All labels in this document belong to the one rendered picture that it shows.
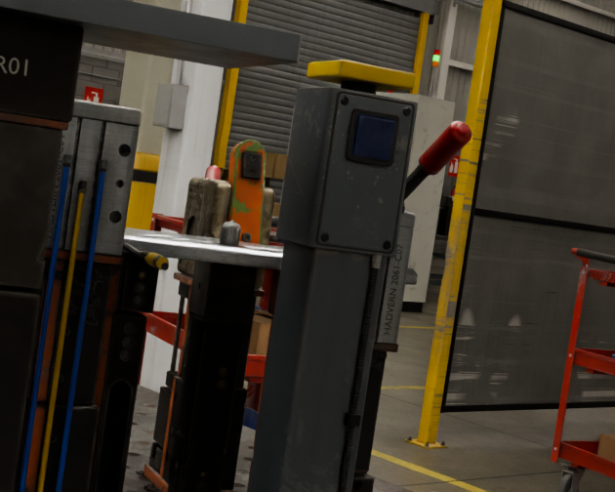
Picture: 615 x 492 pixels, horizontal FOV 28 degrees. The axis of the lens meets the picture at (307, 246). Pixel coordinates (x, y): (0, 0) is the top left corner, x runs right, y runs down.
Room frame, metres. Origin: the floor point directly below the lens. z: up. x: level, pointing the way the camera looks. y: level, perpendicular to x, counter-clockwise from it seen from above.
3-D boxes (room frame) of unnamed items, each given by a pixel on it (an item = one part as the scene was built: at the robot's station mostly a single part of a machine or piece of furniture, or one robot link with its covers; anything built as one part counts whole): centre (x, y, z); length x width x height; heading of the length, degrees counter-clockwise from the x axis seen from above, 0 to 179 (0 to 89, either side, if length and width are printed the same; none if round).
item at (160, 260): (0.93, 0.13, 1.00); 0.12 x 0.01 x 0.01; 24
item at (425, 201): (11.65, -0.71, 1.22); 0.80 x 0.54 x 2.45; 44
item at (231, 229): (1.21, 0.08, 1.00); 0.02 x 0.02 x 0.04
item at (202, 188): (1.40, 0.10, 0.88); 0.15 x 0.11 x 0.36; 24
